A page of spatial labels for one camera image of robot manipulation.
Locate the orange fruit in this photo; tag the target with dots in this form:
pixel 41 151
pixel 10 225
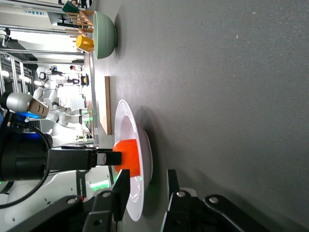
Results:
pixel 130 152

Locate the pale green bowl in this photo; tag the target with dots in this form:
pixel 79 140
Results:
pixel 103 36

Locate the white humanoid robot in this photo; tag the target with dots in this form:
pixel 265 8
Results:
pixel 53 96

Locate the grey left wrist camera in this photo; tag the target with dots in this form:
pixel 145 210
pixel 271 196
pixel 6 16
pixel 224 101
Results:
pixel 21 102

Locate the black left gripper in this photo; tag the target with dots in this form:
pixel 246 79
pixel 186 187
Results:
pixel 21 159

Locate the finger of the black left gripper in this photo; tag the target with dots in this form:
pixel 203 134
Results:
pixel 111 158

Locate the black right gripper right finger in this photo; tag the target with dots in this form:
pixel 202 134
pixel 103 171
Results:
pixel 173 191

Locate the yellow cup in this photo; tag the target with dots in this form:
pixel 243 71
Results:
pixel 83 43

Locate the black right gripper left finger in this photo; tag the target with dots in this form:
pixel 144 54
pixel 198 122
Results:
pixel 120 193

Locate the bamboo cutting board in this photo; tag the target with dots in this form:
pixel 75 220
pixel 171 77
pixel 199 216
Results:
pixel 106 108

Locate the wooden peg rack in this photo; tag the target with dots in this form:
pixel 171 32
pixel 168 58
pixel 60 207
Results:
pixel 82 21

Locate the white round plate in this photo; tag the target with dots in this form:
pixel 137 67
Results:
pixel 144 154

